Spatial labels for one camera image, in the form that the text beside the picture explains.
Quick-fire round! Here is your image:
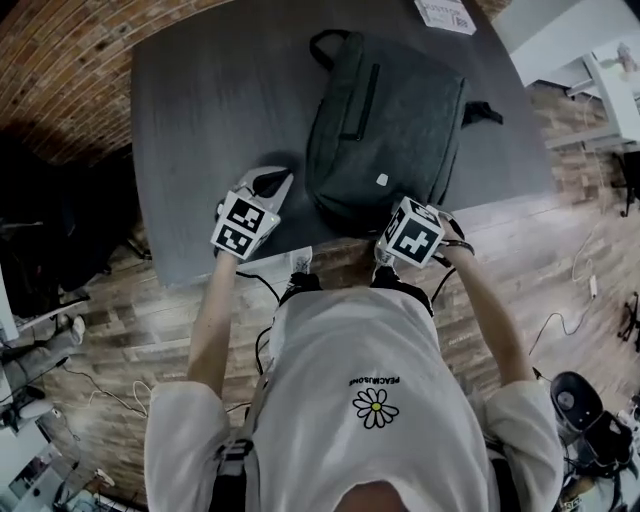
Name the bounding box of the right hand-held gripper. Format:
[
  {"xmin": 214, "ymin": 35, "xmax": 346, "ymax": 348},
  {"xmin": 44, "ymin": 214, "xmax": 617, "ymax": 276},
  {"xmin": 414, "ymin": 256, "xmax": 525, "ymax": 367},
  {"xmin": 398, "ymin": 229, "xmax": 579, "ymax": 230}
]
[{"xmin": 375, "ymin": 195, "xmax": 447, "ymax": 267}]

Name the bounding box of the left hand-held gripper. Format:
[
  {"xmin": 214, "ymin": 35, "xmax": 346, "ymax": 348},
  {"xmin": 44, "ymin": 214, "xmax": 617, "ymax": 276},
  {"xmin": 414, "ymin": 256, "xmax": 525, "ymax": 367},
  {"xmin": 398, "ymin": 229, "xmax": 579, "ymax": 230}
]
[{"xmin": 209, "ymin": 166, "xmax": 295, "ymax": 261}]

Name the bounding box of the dark grey zipper bag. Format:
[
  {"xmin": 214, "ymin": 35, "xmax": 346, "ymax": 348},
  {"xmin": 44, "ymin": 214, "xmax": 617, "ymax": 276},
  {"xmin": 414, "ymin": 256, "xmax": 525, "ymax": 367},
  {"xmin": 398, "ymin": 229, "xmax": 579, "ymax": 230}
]
[{"xmin": 304, "ymin": 28, "xmax": 505, "ymax": 236}]

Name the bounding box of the person's left forearm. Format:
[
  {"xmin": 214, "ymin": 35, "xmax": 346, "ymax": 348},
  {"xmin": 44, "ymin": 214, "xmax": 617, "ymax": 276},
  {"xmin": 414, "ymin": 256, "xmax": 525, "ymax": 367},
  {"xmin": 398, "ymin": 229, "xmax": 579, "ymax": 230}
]
[{"xmin": 185, "ymin": 249, "xmax": 242, "ymax": 399}]

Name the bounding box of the person's right forearm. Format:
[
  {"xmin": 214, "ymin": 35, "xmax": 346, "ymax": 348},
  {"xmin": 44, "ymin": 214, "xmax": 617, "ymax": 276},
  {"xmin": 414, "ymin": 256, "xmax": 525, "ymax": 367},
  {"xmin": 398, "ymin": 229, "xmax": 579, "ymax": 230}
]
[{"xmin": 442, "ymin": 244, "xmax": 537, "ymax": 389}]

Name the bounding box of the person's right hand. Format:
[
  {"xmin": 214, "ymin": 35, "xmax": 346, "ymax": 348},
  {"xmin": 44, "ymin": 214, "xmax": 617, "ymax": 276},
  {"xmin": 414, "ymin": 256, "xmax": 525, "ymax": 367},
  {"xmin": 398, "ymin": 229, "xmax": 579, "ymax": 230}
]
[{"xmin": 438, "ymin": 209, "xmax": 467, "ymax": 246}]

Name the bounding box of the person's right white shoe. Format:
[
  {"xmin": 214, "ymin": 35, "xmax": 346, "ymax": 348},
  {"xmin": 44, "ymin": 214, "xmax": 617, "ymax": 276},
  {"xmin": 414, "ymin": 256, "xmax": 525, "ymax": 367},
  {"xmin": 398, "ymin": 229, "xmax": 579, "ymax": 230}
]
[{"xmin": 371, "ymin": 243, "xmax": 402, "ymax": 272}]

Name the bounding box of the person's white shoe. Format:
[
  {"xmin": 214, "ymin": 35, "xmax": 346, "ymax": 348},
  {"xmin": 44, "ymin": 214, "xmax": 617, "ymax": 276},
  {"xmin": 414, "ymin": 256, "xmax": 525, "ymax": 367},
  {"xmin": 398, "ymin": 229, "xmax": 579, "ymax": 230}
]
[
  {"xmin": 290, "ymin": 247, "xmax": 314, "ymax": 275},
  {"xmin": 371, "ymin": 243, "xmax": 402, "ymax": 272}
]

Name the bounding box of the person's left white shoe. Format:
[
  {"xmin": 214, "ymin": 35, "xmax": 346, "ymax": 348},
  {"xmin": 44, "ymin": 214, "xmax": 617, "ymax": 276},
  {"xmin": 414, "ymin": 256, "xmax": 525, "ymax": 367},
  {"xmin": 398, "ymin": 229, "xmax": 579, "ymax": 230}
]
[{"xmin": 290, "ymin": 247, "xmax": 314, "ymax": 275}]

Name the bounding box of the white flower print t-shirt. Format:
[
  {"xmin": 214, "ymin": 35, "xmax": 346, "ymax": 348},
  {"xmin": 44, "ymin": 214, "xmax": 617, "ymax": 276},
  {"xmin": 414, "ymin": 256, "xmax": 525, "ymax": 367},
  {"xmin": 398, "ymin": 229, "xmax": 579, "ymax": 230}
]
[{"xmin": 144, "ymin": 287, "xmax": 566, "ymax": 512}]

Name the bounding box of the white printed card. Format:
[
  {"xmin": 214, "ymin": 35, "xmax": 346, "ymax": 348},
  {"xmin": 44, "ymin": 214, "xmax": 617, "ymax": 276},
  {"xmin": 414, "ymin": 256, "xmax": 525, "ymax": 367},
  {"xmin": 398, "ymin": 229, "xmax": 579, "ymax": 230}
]
[{"xmin": 413, "ymin": 0, "xmax": 477, "ymax": 37}]

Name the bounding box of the black chair base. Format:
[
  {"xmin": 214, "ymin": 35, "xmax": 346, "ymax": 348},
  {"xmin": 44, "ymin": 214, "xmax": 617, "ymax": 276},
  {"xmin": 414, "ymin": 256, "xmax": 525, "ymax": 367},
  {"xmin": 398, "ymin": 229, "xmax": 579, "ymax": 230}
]
[{"xmin": 610, "ymin": 148, "xmax": 640, "ymax": 219}]

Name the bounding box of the black floor stand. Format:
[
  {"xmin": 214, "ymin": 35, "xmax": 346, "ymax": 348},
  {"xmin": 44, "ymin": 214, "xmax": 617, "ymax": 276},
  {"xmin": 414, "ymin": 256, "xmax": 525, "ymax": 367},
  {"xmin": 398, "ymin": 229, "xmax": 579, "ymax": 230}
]
[{"xmin": 617, "ymin": 292, "xmax": 640, "ymax": 345}]

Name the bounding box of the white desk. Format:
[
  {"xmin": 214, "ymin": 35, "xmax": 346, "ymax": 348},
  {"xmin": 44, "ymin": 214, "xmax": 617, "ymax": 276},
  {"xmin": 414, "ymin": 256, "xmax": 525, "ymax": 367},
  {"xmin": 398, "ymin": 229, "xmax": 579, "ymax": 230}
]
[{"xmin": 492, "ymin": 0, "xmax": 640, "ymax": 151}]

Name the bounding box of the black and white device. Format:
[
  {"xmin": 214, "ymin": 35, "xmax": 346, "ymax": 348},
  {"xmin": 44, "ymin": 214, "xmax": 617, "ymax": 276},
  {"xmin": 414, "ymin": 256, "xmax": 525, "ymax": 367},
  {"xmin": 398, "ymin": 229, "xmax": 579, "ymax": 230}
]
[{"xmin": 548, "ymin": 369, "xmax": 637, "ymax": 479}]

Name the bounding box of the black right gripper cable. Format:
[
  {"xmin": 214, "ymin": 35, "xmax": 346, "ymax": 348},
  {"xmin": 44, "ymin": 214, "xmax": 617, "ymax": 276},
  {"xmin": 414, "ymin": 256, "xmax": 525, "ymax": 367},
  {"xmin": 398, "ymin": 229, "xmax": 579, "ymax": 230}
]
[{"xmin": 428, "ymin": 252, "xmax": 459, "ymax": 309}]

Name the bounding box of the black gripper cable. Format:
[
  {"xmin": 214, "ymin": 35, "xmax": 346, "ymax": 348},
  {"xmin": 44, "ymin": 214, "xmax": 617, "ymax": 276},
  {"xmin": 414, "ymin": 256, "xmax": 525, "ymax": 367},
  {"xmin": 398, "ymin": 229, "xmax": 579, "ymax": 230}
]
[
  {"xmin": 428, "ymin": 252, "xmax": 459, "ymax": 309},
  {"xmin": 235, "ymin": 269, "xmax": 282, "ymax": 377}
]

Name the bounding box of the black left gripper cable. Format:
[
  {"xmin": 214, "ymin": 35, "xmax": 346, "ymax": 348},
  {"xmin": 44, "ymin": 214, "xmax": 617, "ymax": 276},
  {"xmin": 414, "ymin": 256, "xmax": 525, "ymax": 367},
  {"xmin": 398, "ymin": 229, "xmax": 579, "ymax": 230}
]
[{"xmin": 235, "ymin": 269, "xmax": 282, "ymax": 377}]

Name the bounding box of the white cable with adapter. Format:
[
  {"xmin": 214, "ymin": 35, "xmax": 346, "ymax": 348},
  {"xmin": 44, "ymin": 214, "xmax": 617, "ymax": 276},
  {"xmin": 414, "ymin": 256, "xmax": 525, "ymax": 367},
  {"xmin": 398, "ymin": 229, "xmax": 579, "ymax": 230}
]
[{"xmin": 529, "ymin": 219, "xmax": 610, "ymax": 351}]

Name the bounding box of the thin white floor cable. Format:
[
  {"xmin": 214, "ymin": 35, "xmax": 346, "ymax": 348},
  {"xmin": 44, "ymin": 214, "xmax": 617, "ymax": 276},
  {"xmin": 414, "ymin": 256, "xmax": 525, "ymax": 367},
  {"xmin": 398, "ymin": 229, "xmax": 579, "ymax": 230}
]
[{"xmin": 62, "ymin": 362, "xmax": 152, "ymax": 419}]

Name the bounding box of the black harness strap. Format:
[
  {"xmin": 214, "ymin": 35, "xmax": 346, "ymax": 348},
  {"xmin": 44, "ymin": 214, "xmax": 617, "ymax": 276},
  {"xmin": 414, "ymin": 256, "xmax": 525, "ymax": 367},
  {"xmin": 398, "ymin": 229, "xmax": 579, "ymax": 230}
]
[{"xmin": 213, "ymin": 435, "xmax": 257, "ymax": 482}]

